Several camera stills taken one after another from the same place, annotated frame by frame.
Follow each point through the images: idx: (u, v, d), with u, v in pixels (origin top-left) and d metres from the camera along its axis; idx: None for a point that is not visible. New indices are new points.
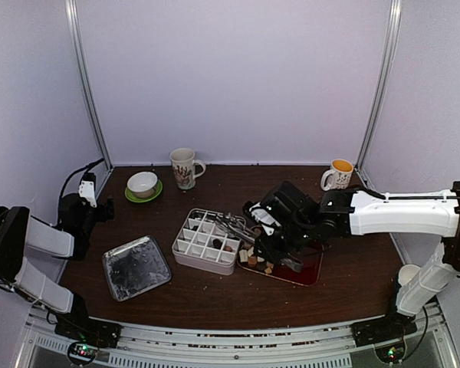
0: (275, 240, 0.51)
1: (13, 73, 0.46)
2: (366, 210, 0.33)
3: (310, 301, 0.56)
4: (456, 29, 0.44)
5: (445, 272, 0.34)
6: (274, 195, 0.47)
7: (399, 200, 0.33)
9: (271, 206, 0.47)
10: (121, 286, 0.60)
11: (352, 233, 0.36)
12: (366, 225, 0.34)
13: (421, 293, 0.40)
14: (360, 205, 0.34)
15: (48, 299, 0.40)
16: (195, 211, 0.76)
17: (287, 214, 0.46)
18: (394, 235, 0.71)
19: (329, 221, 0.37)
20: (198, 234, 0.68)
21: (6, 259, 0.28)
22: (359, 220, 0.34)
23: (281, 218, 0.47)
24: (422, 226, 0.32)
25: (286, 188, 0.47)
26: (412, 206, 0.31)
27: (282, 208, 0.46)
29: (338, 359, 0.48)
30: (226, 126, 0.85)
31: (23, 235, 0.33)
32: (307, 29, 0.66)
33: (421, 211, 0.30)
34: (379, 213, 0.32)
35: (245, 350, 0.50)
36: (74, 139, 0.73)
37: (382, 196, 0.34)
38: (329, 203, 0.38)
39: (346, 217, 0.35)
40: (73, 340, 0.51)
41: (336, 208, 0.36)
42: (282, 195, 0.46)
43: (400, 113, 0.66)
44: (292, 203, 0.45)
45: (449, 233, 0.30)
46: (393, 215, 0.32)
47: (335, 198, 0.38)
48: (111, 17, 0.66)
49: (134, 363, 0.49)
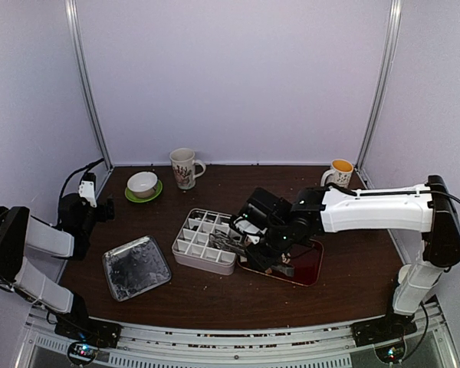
0: (262, 248, 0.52)
1: (12, 73, 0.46)
2: (337, 207, 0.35)
3: (310, 301, 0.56)
4: (457, 29, 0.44)
5: (430, 269, 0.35)
6: (247, 202, 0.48)
7: (372, 197, 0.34)
9: (247, 213, 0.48)
10: (121, 286, 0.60)
11: (324, 229, 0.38)
12: (338, 222, 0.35)
13: (411, 292, 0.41)
14: (332, 202, 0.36)
15: (48, 300, 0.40)
16: (195, 211, 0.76)
17: (262, 219, 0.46)
18: (393, 235, 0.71)
19: (301, 219, 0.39)
20: (198, 234, 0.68)
21: (6, 259, 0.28)
22: (331, 217, 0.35)
23: (258, 224, 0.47)
24: (395, 221, 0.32)
25: (259, 194, 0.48)
26: (384, 202, 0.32)
27: (256, 214, 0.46)
29: (338, 359, 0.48)
30: (227, 126, 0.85)
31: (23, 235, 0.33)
32: (307, 30, 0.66)
33: (393, 207, 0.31)
34: (350, 209, 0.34)
35: (245, 350, 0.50)
36: (74, 139, 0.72)
37: (354, 194, 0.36)
38: (300, 201, 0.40)
39: (319, 214, 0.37)
40: (73, 340, 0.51)
41: (308, 205, 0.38)
42: (254, 201, 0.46)
43: (401, 113, 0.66)
44: (266, 208, 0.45)
45: (423, 228, 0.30)
46: (366, 212, 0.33)
47: (306, 196, 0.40)
48: (111, 18, 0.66)
49: (134, 363, 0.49)
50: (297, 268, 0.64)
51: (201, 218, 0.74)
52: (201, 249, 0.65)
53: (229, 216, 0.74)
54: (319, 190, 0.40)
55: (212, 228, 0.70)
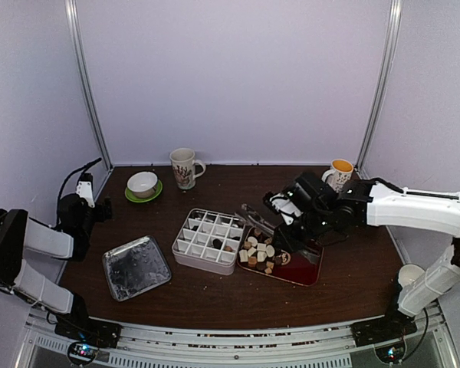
0: (294, 231, 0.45)
1: (13, 73, 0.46)
2: (382, 201, 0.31)
3: (310, 301, 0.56)
4: (457, 29, 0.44)
5: (452, 274, 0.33)
6: (294, 180, 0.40)
7: (418, 195, 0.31)
9: (291, 192, 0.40)
10: (121, 286, 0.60)
11: (367, 223, 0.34)
12: (380, 217, 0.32)
13: (425, 292, 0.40)
14: (377, 195, 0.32)
15: (48, 300, 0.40)
16: (195, 211, 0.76)
17: (307, 205, 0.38)
18: (393, 235, 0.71)
19: (346, 207, 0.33)
20: (198, 234, 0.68)
21: (4, 261, 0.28)
22: (373, 210, 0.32)
23: (300, 208, 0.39)
24: (435, 225, 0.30)
25: (308, 174, 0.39)
26: (429, 202, 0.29)
27: (303, 196, 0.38)
29: (338, 359, 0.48)
30: (227, 126, 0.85)
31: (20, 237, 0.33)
32: (307, 30, 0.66)
33: (437, 208, 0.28)
34: (394, 206, 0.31)
35: (245, 350, 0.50)
36: (74, 139, 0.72)
37: (400, 190, 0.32)
38: (347, 190, 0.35)
39: (365, 205, 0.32)
40: (73, 340, 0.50)
41: (356, 195, 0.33)
42: (305, 181, 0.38)
43: (401, 113, 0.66)
44: (316, 192, 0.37)
45: None
46: (409, 210, 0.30)
47: (353, 186, 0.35)
48: (111, 17, 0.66)
49: (133, 363, 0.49)
50: (297, 267, 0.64)
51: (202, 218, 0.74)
52: (201, 249, 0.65)
53: (229, 216, 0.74)
54: (366, 181, 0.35)
55: (212, 228, 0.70)
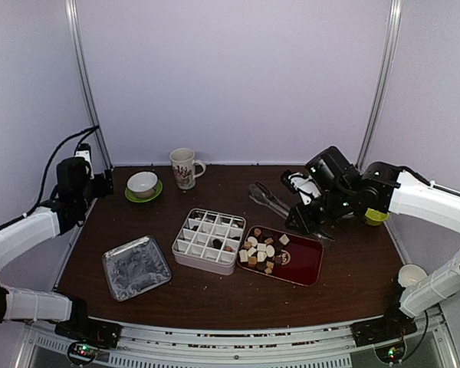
0: (311, 209, 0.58)
1: (11, 73, 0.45)
2: (408, 189, 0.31)
3: (310, 301, 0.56)
4: (457, 29, 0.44)
5: (458, 279, 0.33)
6: (320, 158, 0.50)
7: (448, 192, 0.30)
9: (314, 169, 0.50)
10: (121, 286, 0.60)
11: (389, 210, 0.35)
12: (404, 205, 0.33)
13: (425, 293, 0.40)
14: (405, 182, 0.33)
15: (44, 316, 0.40)
16: (195, 211, 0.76)
17: (328, 179, 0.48)
18: (393, 235, 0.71)
19: (372, 188, 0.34)
20: (198, 234, 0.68)
21: None
22: (398, 197, 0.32)
23: (322, 181, 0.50)
24: (458, 225, 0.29)
25: (336, 155, 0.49)
26: (456, 200, 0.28)
27: (324, 171, 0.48)
29: (338, 359, 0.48)
30: (227, 126, 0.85)
31: None
32: (307, 29, 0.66)
33: None
34: (418, 196, 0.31)
35: (245, 350, 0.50)
36: (73, 139, 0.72)
37: (428, 183, 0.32)
38: (374, 172, 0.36)
39: (390, 191, 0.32)
40: (73, 340, 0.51)
41: (383, 179, 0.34)
42: (328, 159, 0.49)
43: (401, 113, 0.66)
44: (336, 169, 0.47)
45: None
46: (432, 202, 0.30)
47: (379, 168, 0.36)
48: (111, 17, 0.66)
49: (134, 363, 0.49)
50: (297, 267, 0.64)
51: (201, 218, 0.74)
52: (201, 249, 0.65)
53: (228, 216, 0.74)
54: (393, 166, 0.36)
55: (212, 228, 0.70)
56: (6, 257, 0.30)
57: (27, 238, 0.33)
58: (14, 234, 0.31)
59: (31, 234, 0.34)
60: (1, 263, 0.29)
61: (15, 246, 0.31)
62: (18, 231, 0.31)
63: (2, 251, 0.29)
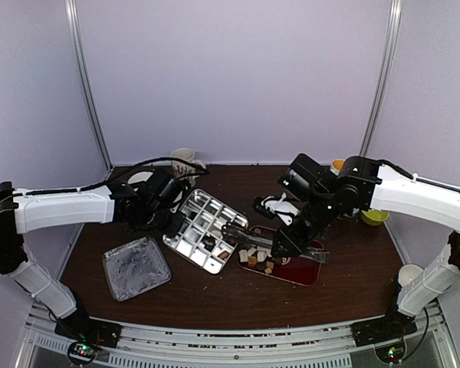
0: (298, 227, 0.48)
1: (11, 75, 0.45)
2: (390, 185, 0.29)
3: (310, 302, 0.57)
4: (457, 30, 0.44)
5: (451, 273, 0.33)
6: (289, 169, 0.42)
7: (428, 185, 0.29)
9: (287, 182, 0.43)
10: (121, 285, 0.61)
11: (371, 207, 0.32)
12: (388, 202, 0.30)
13: (422, 293, 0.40)
14: (387, 178, 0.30)
15: (44, 296, 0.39)
16: (202, 194, 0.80)
17: (303, 188, 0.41)
18: (393, 234, 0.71)
19: (349, 187, 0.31)
20: (192, 228, 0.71)
21: (4, 255, 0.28)
22: (379, 194, 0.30)
23: (299, 195, 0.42)
24: (441, 216, 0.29)
25: (303, 160, 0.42)
26: (445, 195, 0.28)
27: (298, 183, 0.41)
29: (338, 359, 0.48)
30: (226, 126, 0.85)
31: (27, 219, 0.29)
32: (307, 29, 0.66)
33: (441, 200, 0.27)
34: (405, 194, 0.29)
35: (245, 350, 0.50)
36: (73, 139, 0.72)
37: (410, 176, 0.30)
38: (353, 168, 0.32)
39: (372, 187, 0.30)
40: (73, 340, 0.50)
41: (363, 175, 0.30)
42: (297, 167, 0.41)
43: (400, 112, 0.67)
44: (310, 175, 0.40)
45: None
46: (420, 199, 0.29)
47: (357, 162, 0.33)
48: (111, 18, 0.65)
49: (133, 363, 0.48)
50: (297, 267, 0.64)
51: (202, 206, 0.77)
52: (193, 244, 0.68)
53: (228, 215, 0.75)
54: (371, 160, 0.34)
55: (208, 224, 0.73)
56: (44, 221, 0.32)
57: (69, 213, 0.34)
58: (53, 205, 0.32)
59: (74, 211, 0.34)
60: (32, 224, 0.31)
61: (52, 215, 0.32)
62: (60, 204, 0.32)
63: (32, 215, 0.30)
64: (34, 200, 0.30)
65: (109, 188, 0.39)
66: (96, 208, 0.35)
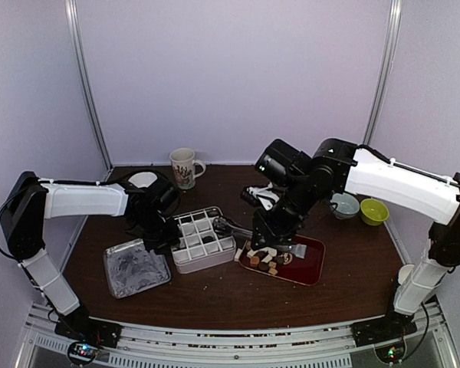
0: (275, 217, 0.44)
1: (11, 76, 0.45)
2: (369, 169, 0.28)
3: (310, 301, 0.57)
4: (456, 30, 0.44)
5: (435, 267, 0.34)
6: (264, 154, 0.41)
7: (406, 171, 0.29)
9: (263, 167, 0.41)
10: (120, 284, 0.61)
11: (346, 189, 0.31)
12: (366, 187, 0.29)
13: (411, 290, 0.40)
14: (365, 161, 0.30)
15: (51, 291, 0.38)
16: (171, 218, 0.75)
17: (279, 174, 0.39)
18: (393, 234, 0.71)
19: (325, 168, 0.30)
20: (187, 239, 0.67)
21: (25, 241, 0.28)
22: (355, 176, 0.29)
23: (274, 180, 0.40)
24: (418, 205, 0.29)
25: (280, 146, 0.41)
26: (425, 182, 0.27)
27: (274, 168, 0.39)
29: (339, 359, 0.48)
30: (226, 126, 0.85)
31: (53, 206, 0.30)
32: (307, 30, 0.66)
33: (422, 187, 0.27)
34: (386, 179, 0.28)
35: (246, 350, 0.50)
36: (73, 139, 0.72)
37: (387, 161, 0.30)
38: (329, 149, 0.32)
39: (347, 169, 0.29)
40: (73, 340, 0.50)
41: (337, 156, 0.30)
42: (274, 153, 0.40)
43: (401, 111, 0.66)
44: (286, 159, 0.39)
45: (441, 221, 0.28)
46: (400, 185, 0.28)
47: (335, 146, 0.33)
48: (111, 18, 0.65)
49: (133, 363, 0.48)
50: (297, 267, 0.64)
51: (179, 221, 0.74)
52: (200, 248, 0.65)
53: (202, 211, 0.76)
54: (349, 143, 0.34)
55: (194, 228, 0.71)
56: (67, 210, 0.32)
57: (90, 206, 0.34)
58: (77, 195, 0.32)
59: (96, 203, 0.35)
60: (57, 211, 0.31)
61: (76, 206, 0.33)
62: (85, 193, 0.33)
63: (60, 202, 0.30)
64: (62, 187, 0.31)
65: (121, 185, 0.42)
66: (113, 200, 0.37)
